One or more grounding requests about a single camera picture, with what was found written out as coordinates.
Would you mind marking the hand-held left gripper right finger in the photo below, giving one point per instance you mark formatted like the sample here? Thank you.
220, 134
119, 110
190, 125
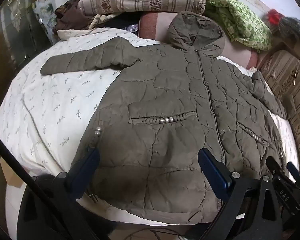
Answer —
212, 176

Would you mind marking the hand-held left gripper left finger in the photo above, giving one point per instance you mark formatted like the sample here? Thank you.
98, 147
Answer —
86, 168

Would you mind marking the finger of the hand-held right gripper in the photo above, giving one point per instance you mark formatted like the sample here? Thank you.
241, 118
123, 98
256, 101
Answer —
275, 167
293, 170

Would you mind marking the olive quilted hooded jacket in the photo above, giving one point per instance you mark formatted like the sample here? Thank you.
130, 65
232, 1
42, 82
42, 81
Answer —
165, 92

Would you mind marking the white leaf-print blanket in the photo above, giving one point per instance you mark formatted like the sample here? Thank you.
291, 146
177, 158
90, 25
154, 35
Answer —
52, 105

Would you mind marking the grey knitted cloth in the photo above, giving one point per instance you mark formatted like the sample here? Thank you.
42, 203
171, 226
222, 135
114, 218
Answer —
293, 26

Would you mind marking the dark cloth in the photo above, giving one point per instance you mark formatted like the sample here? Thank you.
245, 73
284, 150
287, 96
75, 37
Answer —
120, 25

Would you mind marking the shiny plastic bag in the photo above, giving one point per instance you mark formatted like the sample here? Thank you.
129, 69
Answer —
132, 28

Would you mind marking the dark wooden cabinet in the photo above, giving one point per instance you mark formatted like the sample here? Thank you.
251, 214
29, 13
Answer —
17, 35

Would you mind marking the beige patterned cloth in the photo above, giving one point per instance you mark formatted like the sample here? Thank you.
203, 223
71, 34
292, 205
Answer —
100, 18

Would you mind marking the red fabric flower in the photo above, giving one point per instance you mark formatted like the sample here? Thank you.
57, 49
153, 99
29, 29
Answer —
273, 16

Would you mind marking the green patterned cloth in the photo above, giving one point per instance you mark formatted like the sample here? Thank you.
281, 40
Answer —
240, 20

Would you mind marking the brown garment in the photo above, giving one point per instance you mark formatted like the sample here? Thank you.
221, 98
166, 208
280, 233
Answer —
70, 17

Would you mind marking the pink blanket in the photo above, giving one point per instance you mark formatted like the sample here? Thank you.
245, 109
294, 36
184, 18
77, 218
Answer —
155, 27

